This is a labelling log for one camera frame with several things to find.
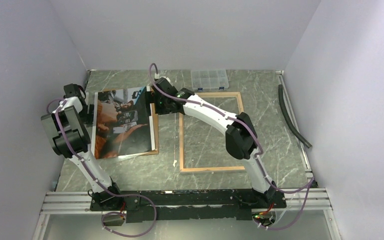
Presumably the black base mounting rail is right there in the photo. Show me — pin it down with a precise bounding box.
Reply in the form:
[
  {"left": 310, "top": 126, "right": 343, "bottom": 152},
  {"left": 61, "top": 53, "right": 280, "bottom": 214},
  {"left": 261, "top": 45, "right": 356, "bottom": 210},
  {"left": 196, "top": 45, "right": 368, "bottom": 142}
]
[{"left": 89, "top": 188, "right": 287, "bottom": 223}]

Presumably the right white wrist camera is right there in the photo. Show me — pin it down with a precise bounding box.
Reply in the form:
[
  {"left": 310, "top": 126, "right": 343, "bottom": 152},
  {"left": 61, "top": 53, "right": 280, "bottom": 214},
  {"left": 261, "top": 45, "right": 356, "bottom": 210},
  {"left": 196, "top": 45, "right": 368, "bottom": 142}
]
[{"left": 155, "top": 76, "right": 171, "bottom": 85}]

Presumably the printed photo poster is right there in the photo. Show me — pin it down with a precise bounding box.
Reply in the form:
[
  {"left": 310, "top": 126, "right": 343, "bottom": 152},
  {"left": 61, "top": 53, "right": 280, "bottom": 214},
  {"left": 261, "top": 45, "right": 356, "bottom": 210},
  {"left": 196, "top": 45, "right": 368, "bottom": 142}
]
[{"left": 91, "top": 86, "right": 156, "bottom": 160}]

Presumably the black foam tube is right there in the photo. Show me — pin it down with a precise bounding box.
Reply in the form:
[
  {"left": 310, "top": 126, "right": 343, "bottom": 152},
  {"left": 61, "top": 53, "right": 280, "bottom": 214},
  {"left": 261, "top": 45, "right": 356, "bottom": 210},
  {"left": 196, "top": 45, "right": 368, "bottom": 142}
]
[{"left": 278, "top": 84, "right": 312, "bottom": 149}]

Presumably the white wooden picture frame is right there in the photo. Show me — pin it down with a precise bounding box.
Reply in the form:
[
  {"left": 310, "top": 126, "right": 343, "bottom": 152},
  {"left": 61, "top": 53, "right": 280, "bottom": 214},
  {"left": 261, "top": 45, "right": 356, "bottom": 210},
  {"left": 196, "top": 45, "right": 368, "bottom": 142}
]
[{"left": 179, "top": 91, "right": 245, "bottom": 174}]

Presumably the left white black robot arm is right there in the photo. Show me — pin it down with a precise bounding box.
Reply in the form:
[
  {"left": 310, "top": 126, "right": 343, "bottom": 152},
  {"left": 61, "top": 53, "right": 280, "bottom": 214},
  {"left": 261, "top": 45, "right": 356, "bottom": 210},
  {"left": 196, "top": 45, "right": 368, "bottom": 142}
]
[{"left": 40, "top": 83, "right": 123, "bottom": 210}]

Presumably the aluminium extrusion rail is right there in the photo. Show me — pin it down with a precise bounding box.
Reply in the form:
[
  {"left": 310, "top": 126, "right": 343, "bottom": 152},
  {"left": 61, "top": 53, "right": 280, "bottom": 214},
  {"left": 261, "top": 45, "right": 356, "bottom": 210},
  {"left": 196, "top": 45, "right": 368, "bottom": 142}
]
[{"left": 41, "top": 191, "right": 94, "bottom": 215}]

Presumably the clear plastic organizer box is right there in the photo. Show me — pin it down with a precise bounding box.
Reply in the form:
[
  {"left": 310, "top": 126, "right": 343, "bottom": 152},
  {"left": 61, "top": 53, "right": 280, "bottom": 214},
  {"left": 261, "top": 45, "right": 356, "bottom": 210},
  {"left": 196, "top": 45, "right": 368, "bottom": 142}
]
[{"left": 191, "top": 69, "right": 229, "bottom": 92}]

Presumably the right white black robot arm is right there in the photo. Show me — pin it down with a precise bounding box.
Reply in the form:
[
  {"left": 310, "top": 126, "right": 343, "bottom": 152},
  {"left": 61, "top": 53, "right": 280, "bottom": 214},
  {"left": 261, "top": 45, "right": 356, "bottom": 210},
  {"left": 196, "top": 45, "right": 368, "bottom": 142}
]
[{"left": 150, "top": 76, "right": 284, "bottom": 208}]

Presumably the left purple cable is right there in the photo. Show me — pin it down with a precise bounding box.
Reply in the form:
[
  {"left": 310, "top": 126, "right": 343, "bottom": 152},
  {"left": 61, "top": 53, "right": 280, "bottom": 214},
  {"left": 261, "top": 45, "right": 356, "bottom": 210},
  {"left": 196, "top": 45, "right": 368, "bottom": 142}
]
[{"left": 46, "top": 97, "right": 158, "bottom": 239}]

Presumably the brown backing board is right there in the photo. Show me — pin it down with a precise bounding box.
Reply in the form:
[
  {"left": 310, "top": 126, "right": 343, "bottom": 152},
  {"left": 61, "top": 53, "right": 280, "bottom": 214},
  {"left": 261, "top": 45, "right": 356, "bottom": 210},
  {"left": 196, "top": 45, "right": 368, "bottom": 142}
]
[{"left": 102, "top": 86, "right": 160, "bottom": 156}]

